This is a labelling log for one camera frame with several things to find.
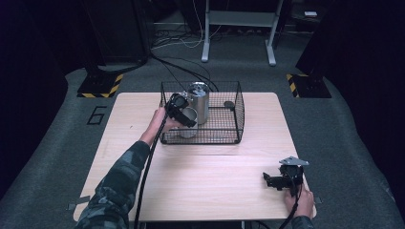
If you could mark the grey tape strip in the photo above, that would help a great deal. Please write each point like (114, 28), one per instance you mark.
(78, 202)
(317, 200)

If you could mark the person's right hand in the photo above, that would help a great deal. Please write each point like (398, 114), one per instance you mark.
(304, 203)

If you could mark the dark cabinet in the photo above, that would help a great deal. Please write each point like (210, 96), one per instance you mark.
(121, 31)

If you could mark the dark round pad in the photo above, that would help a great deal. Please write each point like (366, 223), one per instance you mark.
(228, 104)

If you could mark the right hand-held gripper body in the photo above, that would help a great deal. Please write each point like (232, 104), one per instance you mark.
(292, 176)

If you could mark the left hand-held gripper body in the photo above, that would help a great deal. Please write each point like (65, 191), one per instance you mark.
(176, 103)

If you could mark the dark curtain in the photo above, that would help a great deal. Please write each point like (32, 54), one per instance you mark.
(31, 63)
(366, 63)

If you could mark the steel tumbler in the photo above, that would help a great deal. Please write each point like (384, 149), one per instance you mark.
(200, 101)

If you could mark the white metal stand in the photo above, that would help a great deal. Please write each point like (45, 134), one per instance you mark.
(238, 18)

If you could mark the person's left hand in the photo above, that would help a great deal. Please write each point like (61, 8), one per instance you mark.
(157, 124)

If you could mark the black base with hazard stripes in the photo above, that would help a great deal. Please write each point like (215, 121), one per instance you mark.
(98, 86)
(309, 87)

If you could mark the small white box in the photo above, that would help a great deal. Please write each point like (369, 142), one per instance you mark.
(310, 13)

